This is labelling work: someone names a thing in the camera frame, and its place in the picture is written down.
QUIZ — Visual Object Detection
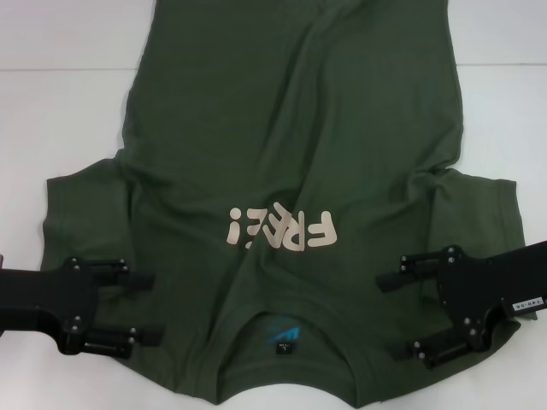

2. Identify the dark green printed t-shirt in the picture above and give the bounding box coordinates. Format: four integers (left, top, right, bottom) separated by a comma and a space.
41, 0, 540, 410

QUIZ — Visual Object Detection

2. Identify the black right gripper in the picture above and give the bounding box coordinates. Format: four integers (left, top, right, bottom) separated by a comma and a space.
374, 243, 547, 371

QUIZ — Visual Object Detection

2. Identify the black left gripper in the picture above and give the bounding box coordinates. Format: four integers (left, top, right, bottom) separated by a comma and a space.
0, 255, 166, 360

